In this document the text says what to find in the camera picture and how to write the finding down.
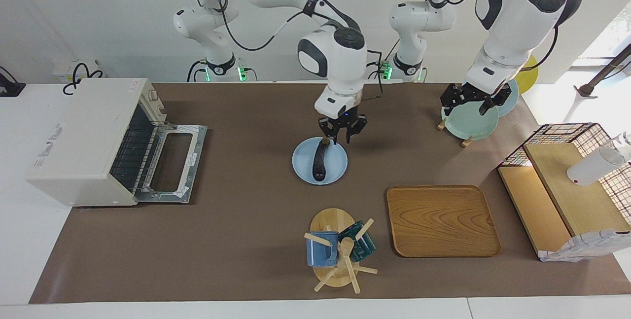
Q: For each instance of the pale green plate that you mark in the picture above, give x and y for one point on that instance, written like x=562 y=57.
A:
x=468 y=122

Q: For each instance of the brown table mat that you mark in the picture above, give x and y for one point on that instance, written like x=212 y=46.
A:
x=246 y=210

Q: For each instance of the yellow plate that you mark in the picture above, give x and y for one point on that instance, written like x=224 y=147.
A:
x=528 y=77

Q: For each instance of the dark green mug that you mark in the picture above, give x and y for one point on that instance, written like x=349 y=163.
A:
x=362 y=247

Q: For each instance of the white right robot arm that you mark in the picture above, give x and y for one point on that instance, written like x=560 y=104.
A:
x=340 y=62

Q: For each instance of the wooden mug tree stand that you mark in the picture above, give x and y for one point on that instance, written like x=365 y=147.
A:
x=330 y=220

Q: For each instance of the black clamp device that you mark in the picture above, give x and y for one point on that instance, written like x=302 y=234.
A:
x=12 y=89

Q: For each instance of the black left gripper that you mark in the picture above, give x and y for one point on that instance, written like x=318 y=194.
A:
x=475 y=93

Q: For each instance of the glass toaster oven door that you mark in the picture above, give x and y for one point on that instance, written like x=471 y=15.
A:
x=197 y=146

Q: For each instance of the beige toaster oven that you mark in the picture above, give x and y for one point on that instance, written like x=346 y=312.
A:
x=79 y=136

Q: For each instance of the wooden plate rack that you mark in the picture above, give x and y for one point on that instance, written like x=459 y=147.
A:
x=467 y=142

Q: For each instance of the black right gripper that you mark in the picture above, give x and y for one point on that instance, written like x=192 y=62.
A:
x=342 y=125

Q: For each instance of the white power strip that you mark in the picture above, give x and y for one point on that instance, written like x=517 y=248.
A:
x=64 y=70

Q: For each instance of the light blue round plate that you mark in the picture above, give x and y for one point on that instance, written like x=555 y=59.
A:
x=337 y=166

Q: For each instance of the wooden shelf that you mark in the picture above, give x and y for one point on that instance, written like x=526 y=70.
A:
x=581 y=200

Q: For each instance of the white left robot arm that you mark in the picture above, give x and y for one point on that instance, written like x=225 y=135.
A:
x=517 y=13

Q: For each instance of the white patterned cloth liner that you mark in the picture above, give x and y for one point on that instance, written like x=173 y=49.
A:
x=581 y=247

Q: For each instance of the blue mug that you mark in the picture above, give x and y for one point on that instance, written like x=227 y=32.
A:
x=320 y=255

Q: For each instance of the dark metal pole stand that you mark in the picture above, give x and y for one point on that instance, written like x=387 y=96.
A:
x=604 y=73

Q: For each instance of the dark purple eggplant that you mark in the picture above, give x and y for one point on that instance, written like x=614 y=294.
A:
x=319 y=166

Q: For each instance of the white cylindrical bottle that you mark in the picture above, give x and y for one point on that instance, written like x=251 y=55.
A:
x=591 y=168

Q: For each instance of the brown wooden tray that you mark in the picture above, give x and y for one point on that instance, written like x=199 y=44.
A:
x=443 y=220

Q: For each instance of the pale blue racked plate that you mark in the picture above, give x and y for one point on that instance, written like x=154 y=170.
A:
x=510 y=104

